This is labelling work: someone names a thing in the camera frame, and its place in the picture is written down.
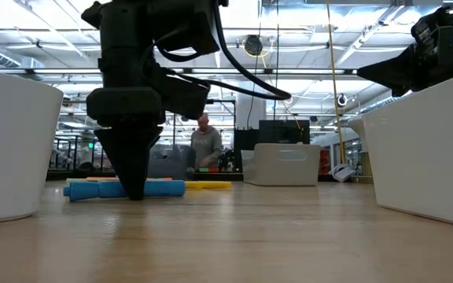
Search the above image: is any white plastic bin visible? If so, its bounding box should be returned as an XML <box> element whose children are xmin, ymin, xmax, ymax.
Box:
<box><xmin>361</xmin><ymin>67</ymin><xmax>453</xmax><ymax>231</ymax></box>
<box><xmin>0</xmin><ymin>64</ymin><xmax>64</xmax><ymax>226</ymax></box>

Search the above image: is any blue Sharpie highlighter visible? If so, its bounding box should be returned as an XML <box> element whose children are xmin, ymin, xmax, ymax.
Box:
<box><xmin>62</xmin><ymin>179</ymin><xmax>187</xmax><ymax>204</ymax></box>

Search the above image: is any light grey plastic bin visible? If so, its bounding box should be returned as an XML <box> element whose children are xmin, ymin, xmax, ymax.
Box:
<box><xmin>241</xmin><ymin>141</ymin><xmax>322</xmax><ymax>187</ymax></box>

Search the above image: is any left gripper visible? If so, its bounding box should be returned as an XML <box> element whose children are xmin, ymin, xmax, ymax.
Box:
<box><xmin>86</xmin><ymin>50</ymin><xmax>167</xmax><ymax>201</ymax></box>

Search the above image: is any yellow cable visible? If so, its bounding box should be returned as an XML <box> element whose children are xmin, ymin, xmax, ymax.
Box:
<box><xmin>326</xmin><ymin>0</ymin><xmax>348</xmax><ymax>166</ymax></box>

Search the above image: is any black camera cable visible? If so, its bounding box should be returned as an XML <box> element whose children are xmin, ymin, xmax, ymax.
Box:
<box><xmin>153</xmin><ymin>0</ymin><xmax>293</xmax><ymax>101</ymax></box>

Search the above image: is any yellow slim highlighter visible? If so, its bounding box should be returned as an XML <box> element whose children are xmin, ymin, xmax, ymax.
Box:
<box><xmin>184</xmin><ymin>180</ymin><xmax>233</xmax><ymax>191</ymax></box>

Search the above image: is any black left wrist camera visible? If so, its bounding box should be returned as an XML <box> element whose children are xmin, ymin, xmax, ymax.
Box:
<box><xmin>162</xmin><ymin>69</ymin><xmax>212</xmax><ymax>121</ymax></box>

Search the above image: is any black monitor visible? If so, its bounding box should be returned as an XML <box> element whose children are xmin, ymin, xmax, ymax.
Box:
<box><xmin>233</xmin><ymin>119</ymin><xmax>311</xmax><ymax>174</ymax></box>

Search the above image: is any black ceiling cable reel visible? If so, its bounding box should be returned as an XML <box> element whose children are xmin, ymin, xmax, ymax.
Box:
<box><xmin>242</xmin><ymin>34</ymin><xmax>265</xmax><ymax>57</ymax></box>

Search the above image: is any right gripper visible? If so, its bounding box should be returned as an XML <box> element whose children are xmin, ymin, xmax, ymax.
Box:
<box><xmin>355</xmin><ymin>0</ymin><xmax>453</xmax><ymax>98</ymax></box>

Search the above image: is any person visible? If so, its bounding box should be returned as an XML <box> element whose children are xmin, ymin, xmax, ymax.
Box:
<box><xmin>189</xmin><ymin>112</ymin><xmax>223</xmax><ymax>171</ymax></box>

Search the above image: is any dark grey translucent bin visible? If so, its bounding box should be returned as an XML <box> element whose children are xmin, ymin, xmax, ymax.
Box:
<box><xmin>146</xmin><ymin>143</ymin><xmax>197</xmax><ymax>182</ymax></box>

